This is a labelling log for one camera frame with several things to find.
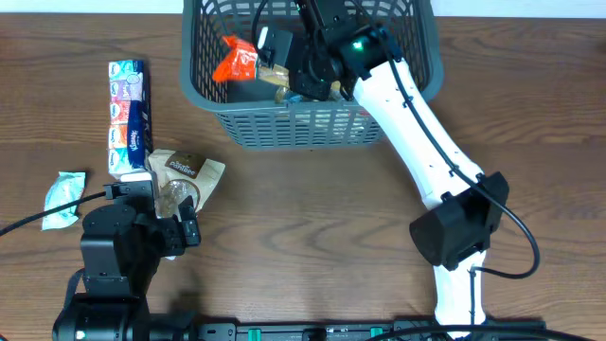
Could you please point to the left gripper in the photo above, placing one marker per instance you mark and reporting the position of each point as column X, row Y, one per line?
column 174, row 226

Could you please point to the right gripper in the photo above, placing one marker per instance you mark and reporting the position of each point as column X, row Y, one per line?
column 317, row 93

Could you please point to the brown Pantree snack pouch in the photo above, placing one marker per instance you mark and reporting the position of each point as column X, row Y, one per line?
column 179, row 175

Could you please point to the gold coffee bag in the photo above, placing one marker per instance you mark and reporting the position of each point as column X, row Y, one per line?
column 291, row 104

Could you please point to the orange pasta packet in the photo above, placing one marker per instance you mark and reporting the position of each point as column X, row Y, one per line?
column 242, row 63

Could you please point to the Kleenex tissue multipack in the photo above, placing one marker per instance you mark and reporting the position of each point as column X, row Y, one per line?
column 130, row 129

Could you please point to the small teal tissue packet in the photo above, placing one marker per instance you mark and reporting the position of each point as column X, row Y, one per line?
column 68, row 187

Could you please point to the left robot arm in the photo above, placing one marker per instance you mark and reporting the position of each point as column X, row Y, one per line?
column 122, row 245

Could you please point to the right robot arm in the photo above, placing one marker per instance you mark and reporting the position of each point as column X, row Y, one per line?
column 342, row 43

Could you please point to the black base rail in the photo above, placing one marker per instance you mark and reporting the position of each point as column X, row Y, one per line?
column 348, row 332

